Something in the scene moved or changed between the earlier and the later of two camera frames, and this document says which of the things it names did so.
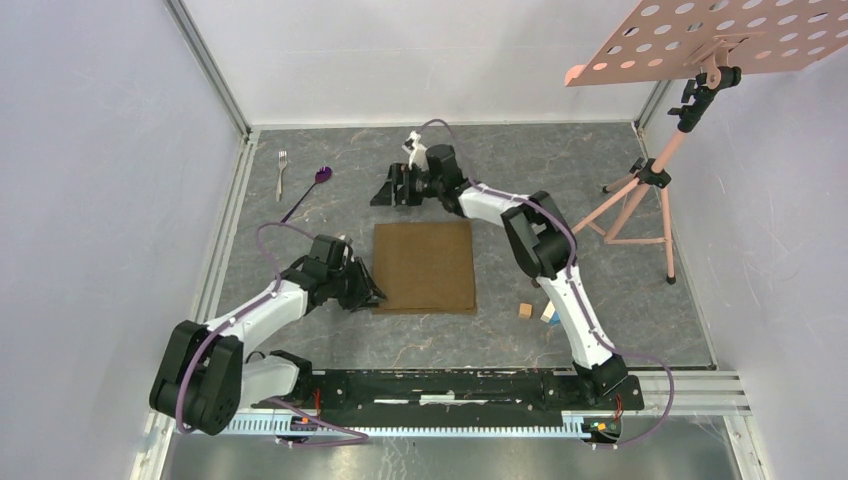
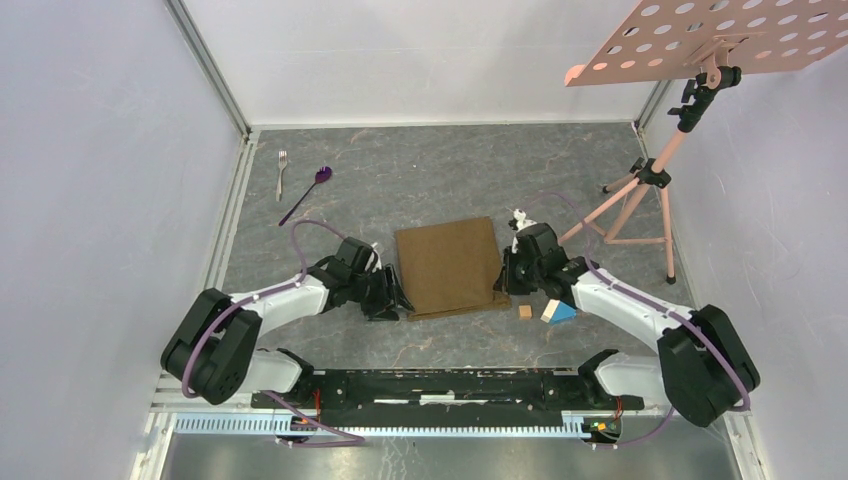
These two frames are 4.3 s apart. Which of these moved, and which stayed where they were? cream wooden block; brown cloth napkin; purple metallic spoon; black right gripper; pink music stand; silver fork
Moved: black right gripper; brown cloth napkin
Stayed: silver fork; cream wooden block; purple metallic spoon; pink music stand
